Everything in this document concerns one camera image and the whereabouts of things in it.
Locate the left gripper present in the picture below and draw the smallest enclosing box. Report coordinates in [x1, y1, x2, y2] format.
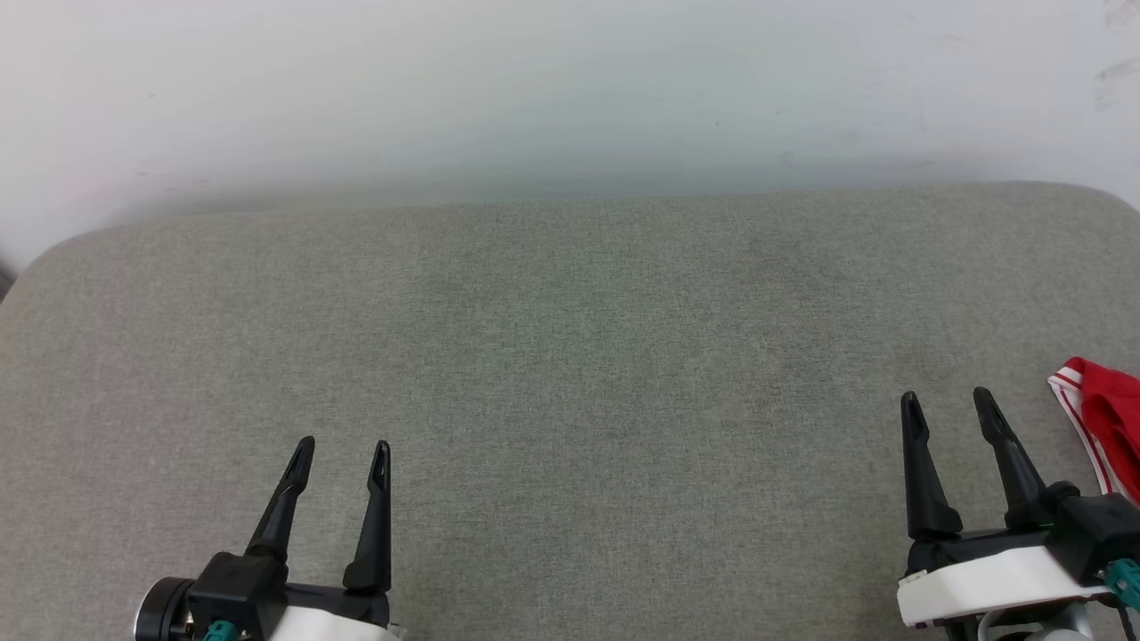
[246, 435, 407, 641]

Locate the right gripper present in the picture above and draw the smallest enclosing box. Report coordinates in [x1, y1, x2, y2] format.
[896, 386, 1112, 628]

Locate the red and white garment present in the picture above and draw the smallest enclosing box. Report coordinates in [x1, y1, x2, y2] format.
[1047, 357, 1140, 507]

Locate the grey fabric sofa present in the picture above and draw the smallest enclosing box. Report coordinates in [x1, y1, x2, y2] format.
[0, 182, 1140, 641]

